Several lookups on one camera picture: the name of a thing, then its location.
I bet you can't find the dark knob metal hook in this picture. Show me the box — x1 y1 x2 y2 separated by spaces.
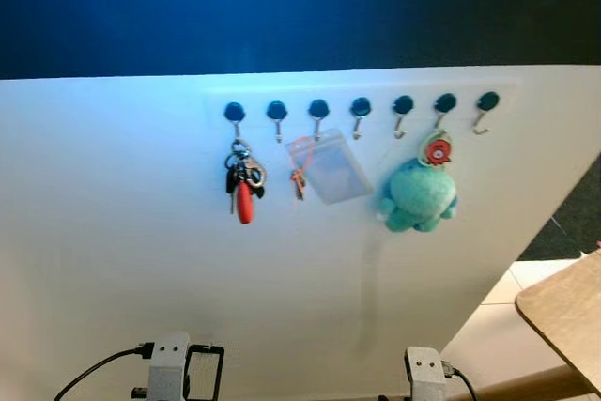
266 99 288 144
471 89 501 135
308 97 331 142
223 100 246 144
392 93 415 139
432 91 458 136
350 95 373 141

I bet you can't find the white partition panel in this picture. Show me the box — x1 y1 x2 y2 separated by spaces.
0 65 601 401

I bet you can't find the wooden table leg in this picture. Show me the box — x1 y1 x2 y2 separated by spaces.
459 364 590 401

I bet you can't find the key bunch with red fob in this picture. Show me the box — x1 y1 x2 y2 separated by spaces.
224 139 269 226

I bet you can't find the light wooden table top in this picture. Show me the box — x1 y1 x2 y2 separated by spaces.
515 250 601 393

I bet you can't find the teal plush toy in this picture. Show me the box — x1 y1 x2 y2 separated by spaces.
377 158 460 234

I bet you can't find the clear plastic card pouch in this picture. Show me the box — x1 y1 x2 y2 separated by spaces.
284 128 376 206

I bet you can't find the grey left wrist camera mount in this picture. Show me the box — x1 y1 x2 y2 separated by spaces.
149 332 193 401

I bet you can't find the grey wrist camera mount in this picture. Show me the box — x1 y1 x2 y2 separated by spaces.
149 332 193 401
405 347 447 401

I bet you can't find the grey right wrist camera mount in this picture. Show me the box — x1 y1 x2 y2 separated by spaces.
405 347 447 401

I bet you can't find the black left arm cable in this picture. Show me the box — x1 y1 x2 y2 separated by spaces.
53 348 154 401

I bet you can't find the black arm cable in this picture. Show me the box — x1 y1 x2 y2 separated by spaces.
442 362 481 401
53 348 154 401

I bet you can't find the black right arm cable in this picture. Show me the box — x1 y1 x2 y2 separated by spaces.
442 362 481 401

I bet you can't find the small key on orange cord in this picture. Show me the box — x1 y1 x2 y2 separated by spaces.
286 135 313 202

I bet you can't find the red round keychain tag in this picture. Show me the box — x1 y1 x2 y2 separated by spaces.
422 131 455 168

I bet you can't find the white hook rail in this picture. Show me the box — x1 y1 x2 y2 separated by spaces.
204 79 520 140

